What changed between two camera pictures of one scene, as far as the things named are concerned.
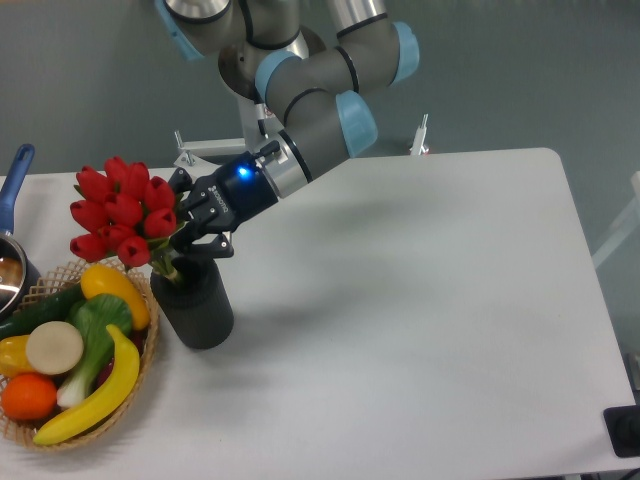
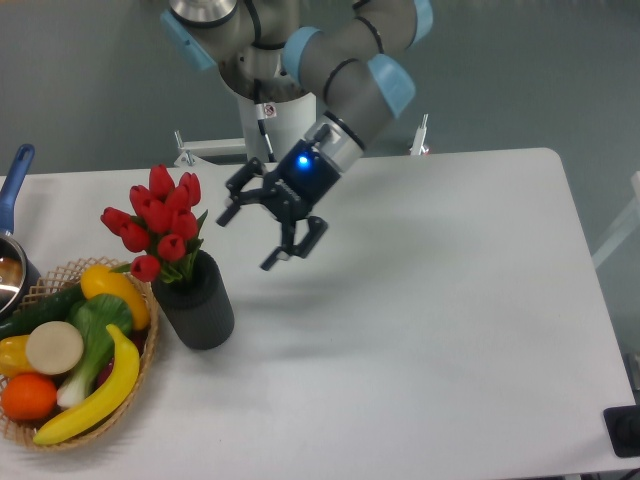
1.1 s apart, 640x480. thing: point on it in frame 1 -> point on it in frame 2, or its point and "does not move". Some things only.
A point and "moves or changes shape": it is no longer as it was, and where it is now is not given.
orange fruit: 28,396 does not move
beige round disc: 54,347 does not move
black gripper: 230,196 -> 302,181
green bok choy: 93,314 does not move
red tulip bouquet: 125,214 moves or changes shape
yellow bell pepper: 13,356 does not move
